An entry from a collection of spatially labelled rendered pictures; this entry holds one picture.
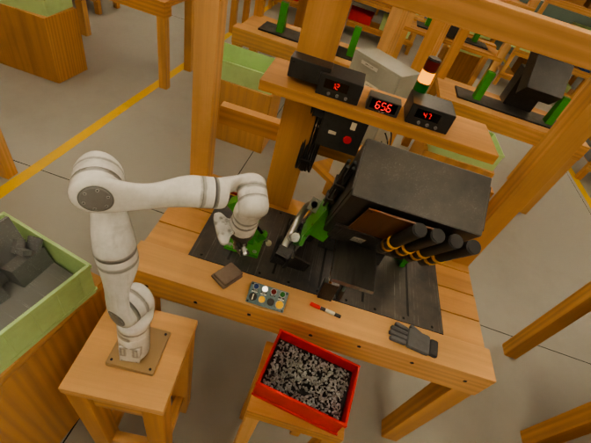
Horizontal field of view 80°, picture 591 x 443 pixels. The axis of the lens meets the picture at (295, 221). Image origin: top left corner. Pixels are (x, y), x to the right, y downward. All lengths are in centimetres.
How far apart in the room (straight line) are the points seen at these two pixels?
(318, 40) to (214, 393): 180
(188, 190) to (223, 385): 160
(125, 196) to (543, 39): 129
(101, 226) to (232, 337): 159
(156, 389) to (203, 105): 109
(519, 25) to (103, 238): 133
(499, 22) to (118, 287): 134
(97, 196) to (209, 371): 164
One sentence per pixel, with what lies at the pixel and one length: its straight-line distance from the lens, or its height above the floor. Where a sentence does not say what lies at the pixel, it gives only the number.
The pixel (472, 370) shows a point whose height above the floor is 90.
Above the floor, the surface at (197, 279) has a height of 90.
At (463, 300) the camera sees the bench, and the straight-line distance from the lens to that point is 186.
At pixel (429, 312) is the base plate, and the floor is 90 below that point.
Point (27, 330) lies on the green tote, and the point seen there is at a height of 89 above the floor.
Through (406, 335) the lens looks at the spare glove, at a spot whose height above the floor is 92.
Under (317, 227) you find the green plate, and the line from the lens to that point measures 134.
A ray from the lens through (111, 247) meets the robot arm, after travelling 87.
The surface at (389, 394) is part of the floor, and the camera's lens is 247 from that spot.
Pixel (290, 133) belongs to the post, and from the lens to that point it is 155.
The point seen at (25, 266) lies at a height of 91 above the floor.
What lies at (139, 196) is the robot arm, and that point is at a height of 158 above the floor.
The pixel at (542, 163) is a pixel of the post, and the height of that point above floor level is 151.
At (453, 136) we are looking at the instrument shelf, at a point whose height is 154.
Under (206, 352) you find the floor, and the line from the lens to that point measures 228.
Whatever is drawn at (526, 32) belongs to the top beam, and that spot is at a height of 189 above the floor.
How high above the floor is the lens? 208
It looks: 43 degrees down
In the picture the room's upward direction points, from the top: 18 degrees clockwise
